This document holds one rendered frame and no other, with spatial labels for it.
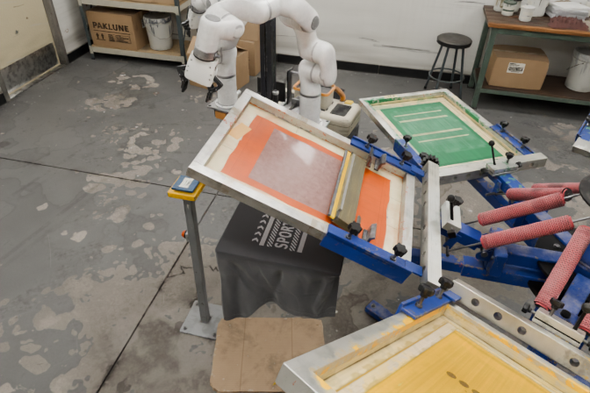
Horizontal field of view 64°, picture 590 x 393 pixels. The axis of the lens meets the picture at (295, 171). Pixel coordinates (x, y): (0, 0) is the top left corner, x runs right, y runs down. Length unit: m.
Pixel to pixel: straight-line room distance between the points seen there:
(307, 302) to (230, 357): 0.84
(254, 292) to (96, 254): 1.61
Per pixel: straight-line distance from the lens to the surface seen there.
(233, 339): 2.69
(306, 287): 1.83
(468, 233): 1.83
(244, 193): 1.49
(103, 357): 2.81
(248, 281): 1.90
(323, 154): 1.86
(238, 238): 1.86
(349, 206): 1.65
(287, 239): 1.84
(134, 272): 3.14
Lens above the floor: 2.23
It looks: 36 degrees down
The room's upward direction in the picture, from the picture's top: 2 degrees clockwise
